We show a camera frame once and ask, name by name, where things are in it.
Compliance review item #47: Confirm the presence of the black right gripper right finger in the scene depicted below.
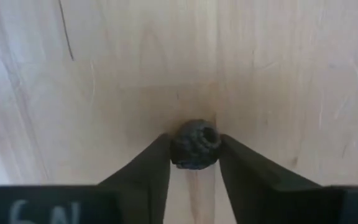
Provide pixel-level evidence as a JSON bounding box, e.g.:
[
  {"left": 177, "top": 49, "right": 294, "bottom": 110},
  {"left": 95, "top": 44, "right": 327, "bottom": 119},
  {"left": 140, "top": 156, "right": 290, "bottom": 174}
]
[{"left": 218, "top": 133, "right": 346, "bottom": 224}]

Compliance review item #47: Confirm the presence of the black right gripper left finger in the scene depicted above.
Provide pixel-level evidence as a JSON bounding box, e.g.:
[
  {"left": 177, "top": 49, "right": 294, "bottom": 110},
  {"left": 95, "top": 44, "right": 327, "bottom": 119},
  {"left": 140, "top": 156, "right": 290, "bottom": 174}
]
[{"left": 98, "top": 133, "right": 172, "bottom": 224}]

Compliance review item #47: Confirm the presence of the dark blackberry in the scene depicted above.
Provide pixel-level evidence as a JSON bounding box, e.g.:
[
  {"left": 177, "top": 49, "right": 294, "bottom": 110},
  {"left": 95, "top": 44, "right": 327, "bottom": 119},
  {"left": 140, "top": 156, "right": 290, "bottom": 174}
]
[{"left": 169, "top": 118, "right": 223, "bottom": 170}]

